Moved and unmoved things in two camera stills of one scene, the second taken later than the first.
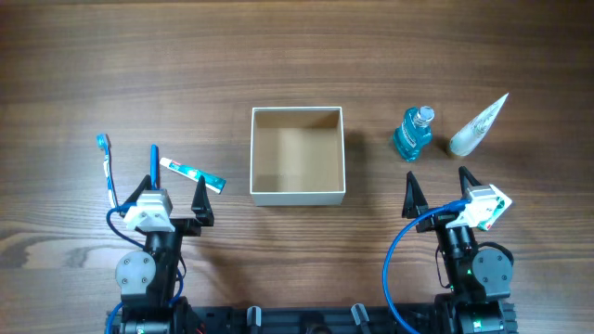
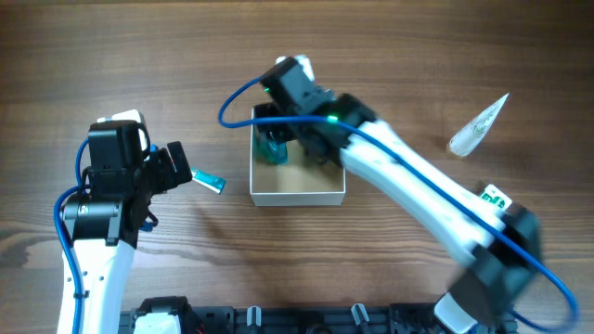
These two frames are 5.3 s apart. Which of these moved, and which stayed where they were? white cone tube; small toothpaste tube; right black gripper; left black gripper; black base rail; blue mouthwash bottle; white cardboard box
Moved: right black gripper; left black gripper; blue mouthwash bottle
Stayed: white cone tube; white cardboard box; black base rail; small toothpaste tube
